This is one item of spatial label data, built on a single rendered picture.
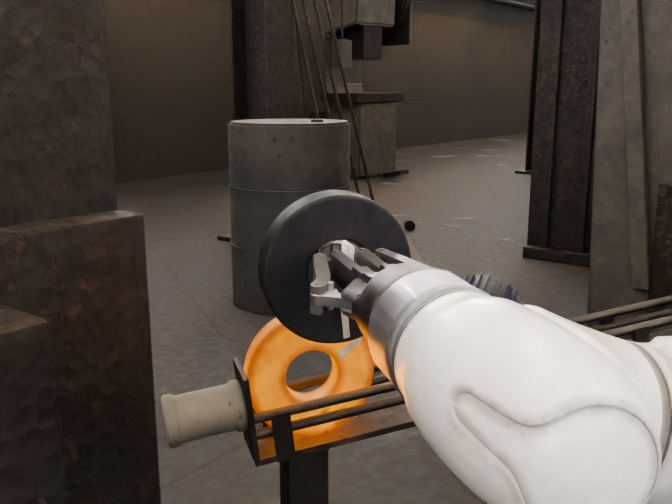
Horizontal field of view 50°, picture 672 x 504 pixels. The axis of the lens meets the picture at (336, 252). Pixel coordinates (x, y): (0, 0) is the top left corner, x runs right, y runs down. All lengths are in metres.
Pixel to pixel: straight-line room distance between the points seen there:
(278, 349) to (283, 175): 2.40
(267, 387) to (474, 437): 0.49
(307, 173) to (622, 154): 1.30
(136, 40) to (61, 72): 7.60
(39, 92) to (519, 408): 0.75
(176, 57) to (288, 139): 5.82
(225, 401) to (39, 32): 0.49
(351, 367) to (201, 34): 8.46
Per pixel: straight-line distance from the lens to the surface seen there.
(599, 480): 0.37
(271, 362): 0.84
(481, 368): 0.39
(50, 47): 0.98
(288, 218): 0.68
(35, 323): 0.81
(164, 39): 8.83
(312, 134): 3.21
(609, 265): 3.07
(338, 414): 0.86
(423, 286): 0.49
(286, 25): 4.91
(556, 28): 4.52
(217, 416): 0.84
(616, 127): 3.00
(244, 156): 3.28
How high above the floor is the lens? 1.04
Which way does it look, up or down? 13 degrees down
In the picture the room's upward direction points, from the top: straight up
